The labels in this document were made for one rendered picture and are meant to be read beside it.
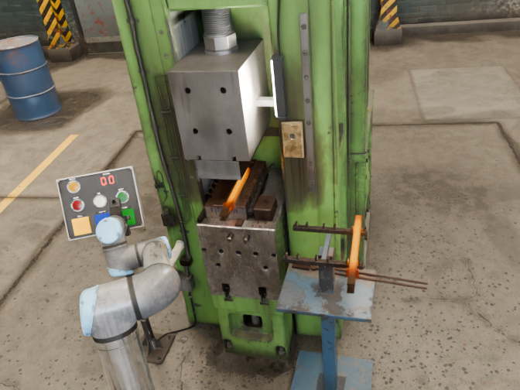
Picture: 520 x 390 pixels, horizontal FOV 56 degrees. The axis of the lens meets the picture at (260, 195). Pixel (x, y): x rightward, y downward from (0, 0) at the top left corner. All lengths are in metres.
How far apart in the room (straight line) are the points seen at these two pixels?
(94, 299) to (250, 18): 1.52
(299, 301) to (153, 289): 0.98
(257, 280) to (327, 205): 0.50
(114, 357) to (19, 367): 2.00
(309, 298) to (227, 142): 0.75
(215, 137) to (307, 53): 0.51
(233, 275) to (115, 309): 1.22
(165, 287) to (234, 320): 1.48
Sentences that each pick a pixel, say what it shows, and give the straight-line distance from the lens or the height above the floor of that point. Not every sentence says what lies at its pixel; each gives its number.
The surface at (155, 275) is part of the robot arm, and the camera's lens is 1.33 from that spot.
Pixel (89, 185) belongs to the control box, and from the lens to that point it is 2.34.
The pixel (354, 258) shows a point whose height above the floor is 0.98.
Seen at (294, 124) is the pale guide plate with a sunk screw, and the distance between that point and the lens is 2.11.
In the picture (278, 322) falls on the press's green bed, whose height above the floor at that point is 0.31.
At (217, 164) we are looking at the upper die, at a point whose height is 1.21.
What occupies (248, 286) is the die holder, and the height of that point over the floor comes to 0.55.
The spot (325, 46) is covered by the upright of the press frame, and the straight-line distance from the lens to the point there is 2.00.
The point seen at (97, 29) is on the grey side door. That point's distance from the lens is 8.96.
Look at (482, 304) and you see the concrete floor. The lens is 3.25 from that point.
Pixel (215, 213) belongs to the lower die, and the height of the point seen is 0.94.
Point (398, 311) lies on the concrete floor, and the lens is 3.11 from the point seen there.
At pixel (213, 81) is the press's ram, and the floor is 1.58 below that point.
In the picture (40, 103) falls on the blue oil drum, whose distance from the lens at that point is 6.66.
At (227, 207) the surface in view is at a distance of 2.21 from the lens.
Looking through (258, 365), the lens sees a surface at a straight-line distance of 2.85.
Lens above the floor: 2.24
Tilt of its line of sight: 33 degrees down
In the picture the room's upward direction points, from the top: 7 degrees counter-clockwise
